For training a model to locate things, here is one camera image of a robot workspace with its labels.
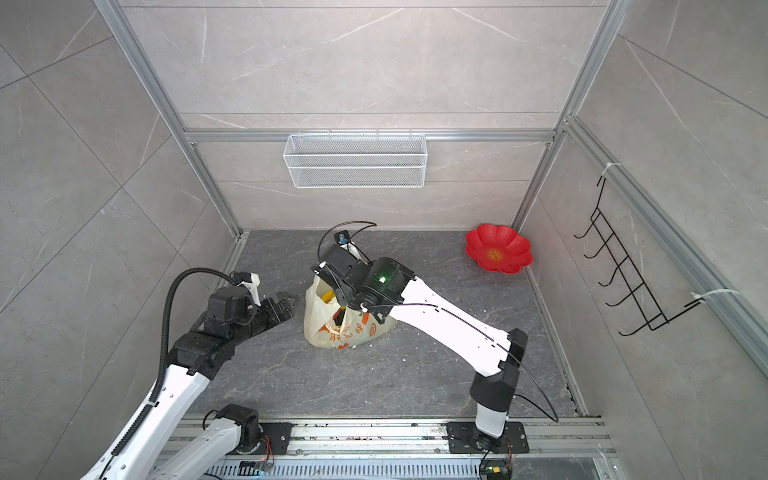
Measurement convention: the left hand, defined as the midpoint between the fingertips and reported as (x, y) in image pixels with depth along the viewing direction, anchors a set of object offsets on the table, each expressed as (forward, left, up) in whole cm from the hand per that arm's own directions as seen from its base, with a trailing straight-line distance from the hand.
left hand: (287, 297), depth 75 cm
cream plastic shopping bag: (-4, -11, -10) cm, 15 cm away
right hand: (0, -18, +8) cm, 19 cm away
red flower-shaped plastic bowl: (+33, -70, -21) cm, 81 cm away
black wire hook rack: (-15, -78, +13) cm, 81 cm away
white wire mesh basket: (+49, -17, +8) cm, 52 cm away
